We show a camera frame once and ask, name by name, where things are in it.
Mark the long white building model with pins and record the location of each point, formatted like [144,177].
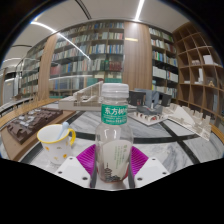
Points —
[83,98]

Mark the white clustered buildings model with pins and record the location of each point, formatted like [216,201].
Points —
[190,121]

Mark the tall bookshelf wall with books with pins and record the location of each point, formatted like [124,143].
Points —
[100,53]

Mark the white yellow-rimmed mug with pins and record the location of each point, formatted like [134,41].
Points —
[55,146]

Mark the brown architectural model on board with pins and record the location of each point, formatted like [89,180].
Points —
[30,123]

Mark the wooden cubby shelf unit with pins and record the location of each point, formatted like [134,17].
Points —
[200,76]

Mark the curved wooden slatted rim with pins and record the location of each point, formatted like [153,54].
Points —
[20,111]

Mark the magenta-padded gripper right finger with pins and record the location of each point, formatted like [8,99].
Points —
[152,170]

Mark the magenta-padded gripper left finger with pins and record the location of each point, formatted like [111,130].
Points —
[72,169]

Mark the clear green-labelled water bottle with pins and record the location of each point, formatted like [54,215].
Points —
[114,143]

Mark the ceiling light strips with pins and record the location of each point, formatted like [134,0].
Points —
[140,10]

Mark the white spoon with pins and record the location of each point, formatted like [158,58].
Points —
[63,128]

